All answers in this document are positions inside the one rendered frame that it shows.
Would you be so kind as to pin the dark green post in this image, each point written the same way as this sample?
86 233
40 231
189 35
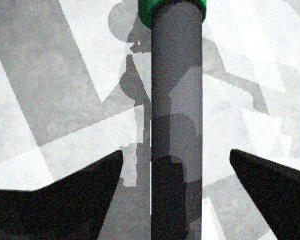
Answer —
142 11

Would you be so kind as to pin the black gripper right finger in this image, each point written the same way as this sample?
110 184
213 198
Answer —
274 189

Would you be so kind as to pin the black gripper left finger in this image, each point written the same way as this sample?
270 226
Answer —
72 208

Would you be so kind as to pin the black horizontal rail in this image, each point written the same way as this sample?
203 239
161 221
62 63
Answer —
176 121

